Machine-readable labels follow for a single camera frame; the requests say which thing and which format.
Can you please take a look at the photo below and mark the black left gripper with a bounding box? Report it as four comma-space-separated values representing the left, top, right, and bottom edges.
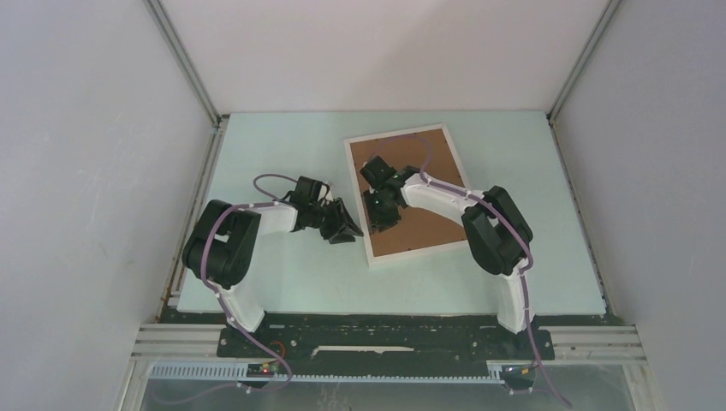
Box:
308, 198, 363, 245

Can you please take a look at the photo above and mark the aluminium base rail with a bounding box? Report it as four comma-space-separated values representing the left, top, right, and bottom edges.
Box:
120, 314, 664, 410

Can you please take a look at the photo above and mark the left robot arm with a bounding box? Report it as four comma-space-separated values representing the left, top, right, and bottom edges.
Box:
181, 176, 364, 357

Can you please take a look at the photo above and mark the aluminium corner rail left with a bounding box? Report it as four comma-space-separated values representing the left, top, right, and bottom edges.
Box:
144, 0, 222, 127

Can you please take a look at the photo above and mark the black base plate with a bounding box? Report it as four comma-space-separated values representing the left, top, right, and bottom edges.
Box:
217, 313, 555, 378

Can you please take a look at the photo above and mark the aluminium corner rail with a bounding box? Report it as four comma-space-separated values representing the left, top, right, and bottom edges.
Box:
144, 0, 222, 127
547, 0, 625, 125

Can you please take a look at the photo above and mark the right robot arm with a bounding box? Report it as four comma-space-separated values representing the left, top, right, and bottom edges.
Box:
360, 156, 534, 358

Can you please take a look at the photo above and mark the white picture frame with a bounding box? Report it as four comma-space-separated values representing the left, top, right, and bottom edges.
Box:
343, 123, 472, 270

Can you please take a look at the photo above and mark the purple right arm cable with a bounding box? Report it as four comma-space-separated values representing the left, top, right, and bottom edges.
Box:
371, 134, 574, 408

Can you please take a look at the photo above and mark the brown backing board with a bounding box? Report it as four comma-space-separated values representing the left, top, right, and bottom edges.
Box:
348, 128, 467, 258

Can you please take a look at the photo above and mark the aluminium corner rail right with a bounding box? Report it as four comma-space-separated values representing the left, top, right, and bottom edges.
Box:
547, 0, 625, 125

